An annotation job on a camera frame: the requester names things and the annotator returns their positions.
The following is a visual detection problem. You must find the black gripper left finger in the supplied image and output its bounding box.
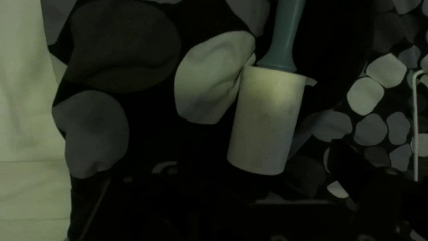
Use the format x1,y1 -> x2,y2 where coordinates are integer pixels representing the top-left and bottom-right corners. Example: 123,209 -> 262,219
138,136 -> 209,241

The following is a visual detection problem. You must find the black grey dotted blanket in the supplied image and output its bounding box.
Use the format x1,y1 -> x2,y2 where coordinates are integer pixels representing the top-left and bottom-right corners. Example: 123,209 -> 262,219
40,0 -> 428,241

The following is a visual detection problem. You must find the white lint roller teal handle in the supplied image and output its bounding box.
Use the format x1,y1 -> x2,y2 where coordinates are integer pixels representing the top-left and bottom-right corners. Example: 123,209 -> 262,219
228,0 -> 307,176

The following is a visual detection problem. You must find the white mattress sheet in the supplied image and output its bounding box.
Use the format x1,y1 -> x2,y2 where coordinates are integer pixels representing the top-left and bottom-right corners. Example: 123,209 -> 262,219
0,0 -> 70,241

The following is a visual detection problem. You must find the white wire shelf rack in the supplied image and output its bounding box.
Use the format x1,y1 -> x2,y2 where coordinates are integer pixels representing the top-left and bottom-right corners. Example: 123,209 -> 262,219
411,70 -> 427,183

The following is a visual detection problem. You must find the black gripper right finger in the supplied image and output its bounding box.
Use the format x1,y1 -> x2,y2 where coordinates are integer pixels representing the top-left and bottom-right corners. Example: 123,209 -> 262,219
328,141 -> 404,241

